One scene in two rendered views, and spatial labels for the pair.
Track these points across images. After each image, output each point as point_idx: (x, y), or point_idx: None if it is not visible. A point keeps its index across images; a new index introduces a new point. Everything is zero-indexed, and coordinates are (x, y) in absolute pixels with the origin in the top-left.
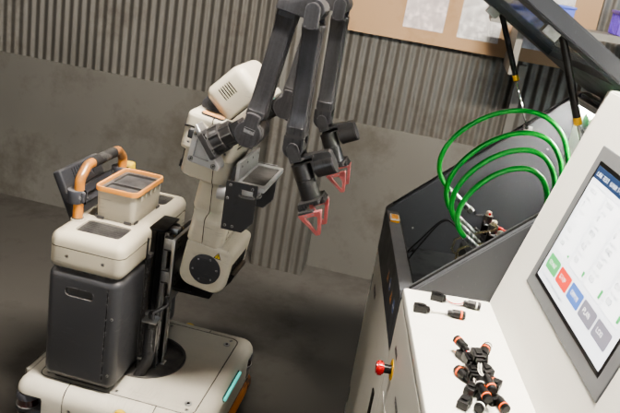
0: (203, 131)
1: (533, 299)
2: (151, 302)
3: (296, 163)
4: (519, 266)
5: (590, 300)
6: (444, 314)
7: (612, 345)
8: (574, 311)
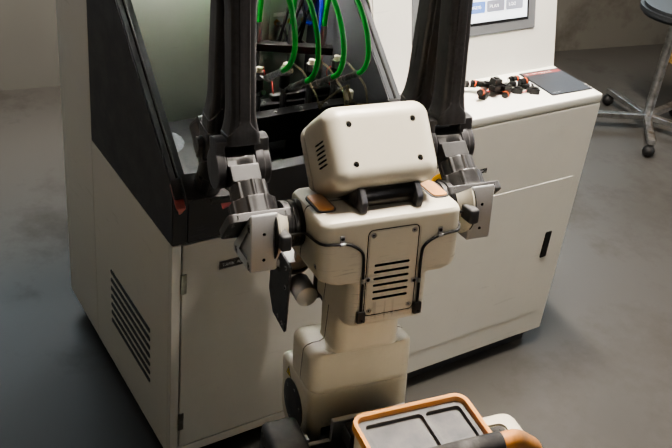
0: (491, 181)
1: None
2: None
3: None
4: (390, 47)
5: None
6: None
7: None
8: (483, 13)
